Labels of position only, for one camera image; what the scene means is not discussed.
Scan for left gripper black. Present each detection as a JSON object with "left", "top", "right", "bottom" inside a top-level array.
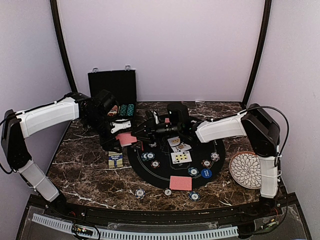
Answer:
[{"left": 84, "top": 112, "right": 123, "bottom": 153}]

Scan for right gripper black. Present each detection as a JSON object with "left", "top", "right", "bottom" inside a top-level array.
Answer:
[{"left": 131, "top": 117, "right": 182, "bottom": 146}]

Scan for red playing card deck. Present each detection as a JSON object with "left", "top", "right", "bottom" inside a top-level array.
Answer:
[{"left": 115, "top": 132, "right": 138, "bottom": 147}]

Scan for face-up card yellow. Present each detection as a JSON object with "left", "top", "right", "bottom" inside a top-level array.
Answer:
[{"left": 171, "top": 151, "right": 192, "bottom": 164}]

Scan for dealt red cards front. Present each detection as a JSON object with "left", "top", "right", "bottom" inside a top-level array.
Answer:
[{"left": 169, "top": 175, "right": 192, "bottom": 191}]

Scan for red white chip stack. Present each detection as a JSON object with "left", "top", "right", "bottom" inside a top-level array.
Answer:
[{"left": 163, "top": 188, "right": 172, "bottom": 197}]

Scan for blue white chip stack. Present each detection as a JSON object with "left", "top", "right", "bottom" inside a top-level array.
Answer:
[{"left": 134, "top": 188, "right": 146, "bottom": 200}]

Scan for blue white chip mat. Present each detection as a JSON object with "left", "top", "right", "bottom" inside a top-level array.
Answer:
[{"left": 210, "top": 152, "right": 220, "bottom": 162}]

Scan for blue small blind button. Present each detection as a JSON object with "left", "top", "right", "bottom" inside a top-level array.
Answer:
[{"left": 201, "top": 168, "right": 213, "bottom": 179}]

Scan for blue green chip stack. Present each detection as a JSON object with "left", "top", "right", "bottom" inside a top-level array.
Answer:
[{"left": 188, "top": 191, "right": 201, "bottom": 202}]

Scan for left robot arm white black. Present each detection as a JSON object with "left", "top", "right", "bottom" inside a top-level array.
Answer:
[{"left": 1, "top": 90, "right": 131, "bottom": 218}]

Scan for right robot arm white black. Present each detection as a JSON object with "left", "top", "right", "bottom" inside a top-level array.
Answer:
[{"left": 131, "top": 102, "right": 285, "bottom": 217}]

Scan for card box in case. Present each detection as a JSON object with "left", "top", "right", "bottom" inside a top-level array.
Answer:
[{"left": 107, "top": 105, "right": 119, "bottom": 117}]

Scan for teal chips in case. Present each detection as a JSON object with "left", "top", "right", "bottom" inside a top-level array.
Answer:
[{"left": 118, "top": 104, "right": 135, "bottom": 117}]

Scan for round black poker mat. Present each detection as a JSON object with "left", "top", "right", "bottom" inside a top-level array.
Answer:
[{"left": 126, "top": 113, "right": 227, "bottom": 192}]

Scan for black poker chip case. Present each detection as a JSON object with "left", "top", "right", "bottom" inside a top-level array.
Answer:
[{"left": 87, "top": 65, "right": 138, "bottom": 126}]

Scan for wooden card holder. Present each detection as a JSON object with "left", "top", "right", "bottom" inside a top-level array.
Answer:
[{"left": 108, "top": 151, "right": 124, "bottom": 169}]

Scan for floral patterned ceramic plate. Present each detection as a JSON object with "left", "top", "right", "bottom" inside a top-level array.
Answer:
[{"left": 229, "top": 151, "right": 262, "bottom": 190}]

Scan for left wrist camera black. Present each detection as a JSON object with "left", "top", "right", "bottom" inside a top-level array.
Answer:
[{"left": 94, "top": 89, "right": 118, "bottom": 115}]

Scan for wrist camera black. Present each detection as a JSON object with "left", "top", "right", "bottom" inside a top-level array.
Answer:
[
  {"left": 94, "top": 89, "right": 118, "bottom": 115},
  {"left": 166, "top": 102, "right": 190, "bottom": 124}
]

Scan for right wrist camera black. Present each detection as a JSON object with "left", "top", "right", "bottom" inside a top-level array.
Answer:
[{"left": 166, "top": 102, "right": 190, "bottom": 124}]

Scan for white cable duct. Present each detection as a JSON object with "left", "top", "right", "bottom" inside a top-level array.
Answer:
[{"left": 31, "top": 213, "right": 239, "bottom": 240}]

